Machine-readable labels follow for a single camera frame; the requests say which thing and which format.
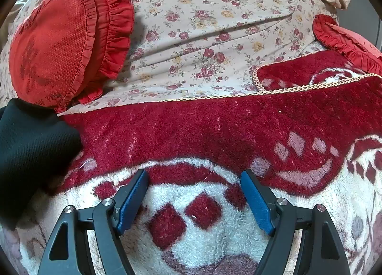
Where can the small red ruffled cushion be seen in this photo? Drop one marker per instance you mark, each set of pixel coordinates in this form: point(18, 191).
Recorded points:
point(352, 45)

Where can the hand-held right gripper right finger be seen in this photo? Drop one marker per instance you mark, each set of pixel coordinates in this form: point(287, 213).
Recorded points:
point(256, 203)

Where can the red and white plush blanket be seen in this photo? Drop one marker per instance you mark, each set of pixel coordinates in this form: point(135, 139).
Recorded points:
point(209, 131)

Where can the floral bedsheet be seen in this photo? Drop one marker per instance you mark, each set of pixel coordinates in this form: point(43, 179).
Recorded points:
point(209, 24)

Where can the black pants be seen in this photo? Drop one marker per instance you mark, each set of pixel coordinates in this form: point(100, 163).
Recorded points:
point(29, 143)

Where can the large red ruffled heart cushion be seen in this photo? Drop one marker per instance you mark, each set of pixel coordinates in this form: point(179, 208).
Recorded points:
point(50, 39)

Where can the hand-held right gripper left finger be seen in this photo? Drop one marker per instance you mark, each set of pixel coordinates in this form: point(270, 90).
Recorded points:
point(131, 203)

